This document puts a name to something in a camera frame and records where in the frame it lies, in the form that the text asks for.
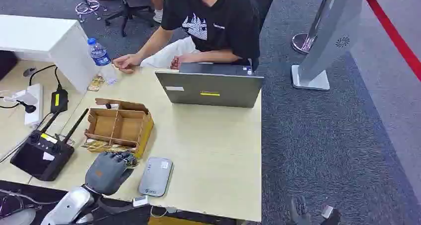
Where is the white power strip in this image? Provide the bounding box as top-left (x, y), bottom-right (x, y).
top-left (24, 83), bottom-right (44, 128)

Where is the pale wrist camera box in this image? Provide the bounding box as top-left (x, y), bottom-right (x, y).
top-left (132, 195), bottom-right (149, 208)
top-left (321, 205), bottom-right (334, 220)

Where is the red floor tape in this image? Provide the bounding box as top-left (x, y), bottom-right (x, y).
top-left (362, 0), bottom-right (421, 82)

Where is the grey kiosk stand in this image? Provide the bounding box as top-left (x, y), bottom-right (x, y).
top-left (290, 0), bottom-right (365, 91)

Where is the person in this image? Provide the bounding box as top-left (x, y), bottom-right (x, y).
top-left (112, 0), bottom-right (166, 24)
top-left (112, 0), bottom-right (265, 75)

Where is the gold printed card stack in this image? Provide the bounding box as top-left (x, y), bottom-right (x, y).
top-left (80, 138), bottom-right (111, 154)

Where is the black office chair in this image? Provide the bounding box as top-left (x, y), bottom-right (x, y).
top-left (104, 0), bottom-right (156, 38)

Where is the clear water bottle blue cap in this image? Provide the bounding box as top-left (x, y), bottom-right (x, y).
top-left (86, 37), bottom-right (118, 86)

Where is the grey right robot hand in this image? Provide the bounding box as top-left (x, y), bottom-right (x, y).
top-left (288, 196), bottom-right (313, 225)

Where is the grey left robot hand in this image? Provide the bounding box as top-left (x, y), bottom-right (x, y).
top-left (84, 151), bottom-right (138, 197)

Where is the person's hand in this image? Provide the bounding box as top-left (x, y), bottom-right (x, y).
top-left (112, 53), bottom-right (144, 75)
top-left (170, 53), bottom-right (199, 70)

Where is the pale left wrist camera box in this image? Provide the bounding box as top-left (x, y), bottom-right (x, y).
top-left (132, 195), bottom-right (149, 208)

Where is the black plug with cable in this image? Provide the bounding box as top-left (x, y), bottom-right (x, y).
top-left (0, 99), bottom-right (37, 115)

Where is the person's right hand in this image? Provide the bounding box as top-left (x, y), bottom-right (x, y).
top-left (112, 53), bottom-right (144, 75)

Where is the black power adapter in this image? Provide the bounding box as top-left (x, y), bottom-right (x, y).
top-left (50, 88), bottom-right (70, 114)

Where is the grey laptop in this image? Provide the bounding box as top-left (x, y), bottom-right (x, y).
top-left (154, 62), bottom-right (265, 109)

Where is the person's left hand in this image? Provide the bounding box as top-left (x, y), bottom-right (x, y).
top-left (170, 53), bottom-right (199, 70)

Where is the coiled cable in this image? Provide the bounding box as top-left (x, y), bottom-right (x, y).
top-left (74, 0), bottom-right (102, 23)

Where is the wooden card box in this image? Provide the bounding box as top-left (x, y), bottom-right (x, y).
top-left (83, 97), bottom-right (155, 159)

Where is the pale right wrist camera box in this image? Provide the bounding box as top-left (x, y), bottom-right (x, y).
top-left (321, 205), bottom-right (334, 220)

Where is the chrome stanchion post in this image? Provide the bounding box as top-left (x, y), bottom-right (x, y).
top-left (291, 0), bottom-right (340, 55)

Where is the black router with antennas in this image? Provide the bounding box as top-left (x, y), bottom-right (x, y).
top-left (9, 108), bottom-right (90, 182)

